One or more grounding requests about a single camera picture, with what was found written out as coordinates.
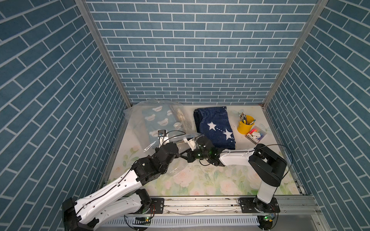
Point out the clear box of stationery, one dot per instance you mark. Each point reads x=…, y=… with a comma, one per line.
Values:
x=253, y=139

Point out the light blue bear blanket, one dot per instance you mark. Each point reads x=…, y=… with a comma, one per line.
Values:
x=160, y=117

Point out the yellow metal pen bucket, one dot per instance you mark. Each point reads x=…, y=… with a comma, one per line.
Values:
x=243, y=128

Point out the navy blue star blanket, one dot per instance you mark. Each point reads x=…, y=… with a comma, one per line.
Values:
x=213, y=122

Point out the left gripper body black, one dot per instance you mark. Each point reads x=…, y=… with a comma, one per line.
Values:
x=176, y=154

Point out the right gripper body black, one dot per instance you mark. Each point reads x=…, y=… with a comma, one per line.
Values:
x=197, y=154

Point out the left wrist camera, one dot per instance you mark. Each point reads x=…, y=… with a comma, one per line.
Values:
x=162, y=137

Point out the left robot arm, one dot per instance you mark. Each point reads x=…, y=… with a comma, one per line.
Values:
x=123, y=196

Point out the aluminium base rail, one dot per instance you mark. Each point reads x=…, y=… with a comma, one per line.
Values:
x=230, y=205

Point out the pens in bucket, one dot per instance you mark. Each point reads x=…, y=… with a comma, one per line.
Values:
x=243, y=118

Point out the clear plastic vacuum bag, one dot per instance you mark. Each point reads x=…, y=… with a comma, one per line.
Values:
x=137, y=130

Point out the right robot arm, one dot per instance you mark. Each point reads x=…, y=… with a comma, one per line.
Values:
x=268, y=165

